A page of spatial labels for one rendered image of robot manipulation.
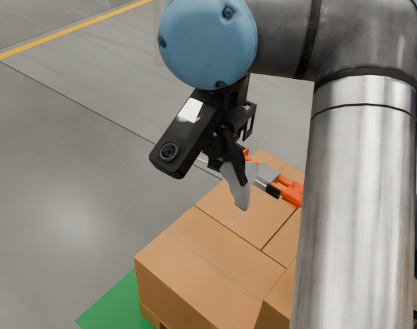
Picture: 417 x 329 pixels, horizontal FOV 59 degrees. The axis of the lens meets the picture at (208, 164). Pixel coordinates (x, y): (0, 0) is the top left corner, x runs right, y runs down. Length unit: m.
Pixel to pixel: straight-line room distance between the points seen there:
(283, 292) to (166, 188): 1.65
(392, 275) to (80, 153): 2.85
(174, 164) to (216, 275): 1.22
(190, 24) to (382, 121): 0.14
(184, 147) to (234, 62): 0.17
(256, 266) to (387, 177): 1.43
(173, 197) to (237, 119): 2.14
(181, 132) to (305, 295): 0.25
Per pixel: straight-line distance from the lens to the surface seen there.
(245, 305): 1.57
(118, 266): 2.30
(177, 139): 0.44
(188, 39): 0.28
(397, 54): 0.30
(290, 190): 1.06
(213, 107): 0.45
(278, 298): 1.15
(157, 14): 3.87
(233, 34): 0.27
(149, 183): 2.70
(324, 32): 0.30
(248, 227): 1.78
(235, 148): 0.48
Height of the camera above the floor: 1.94
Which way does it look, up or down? 43 degrees down
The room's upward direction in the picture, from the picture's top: 5 degrees clockwise
